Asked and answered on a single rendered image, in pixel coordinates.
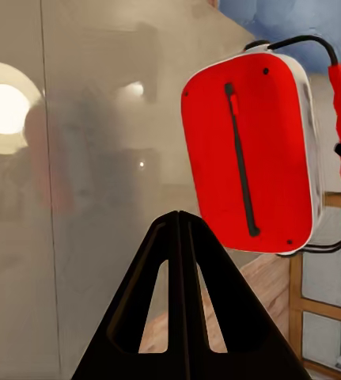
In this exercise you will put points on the radio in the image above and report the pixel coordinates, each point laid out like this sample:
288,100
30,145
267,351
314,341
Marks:
252,146

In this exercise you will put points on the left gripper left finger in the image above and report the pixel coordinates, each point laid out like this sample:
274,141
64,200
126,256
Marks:
113,351

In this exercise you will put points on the coffee table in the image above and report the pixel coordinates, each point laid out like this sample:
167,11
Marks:
92,151

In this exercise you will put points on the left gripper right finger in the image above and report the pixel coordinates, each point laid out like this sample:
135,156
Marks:
256,348

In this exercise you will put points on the door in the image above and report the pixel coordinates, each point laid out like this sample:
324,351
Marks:
315,296

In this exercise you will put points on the sofa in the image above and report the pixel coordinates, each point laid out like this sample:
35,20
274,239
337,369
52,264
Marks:
279,20

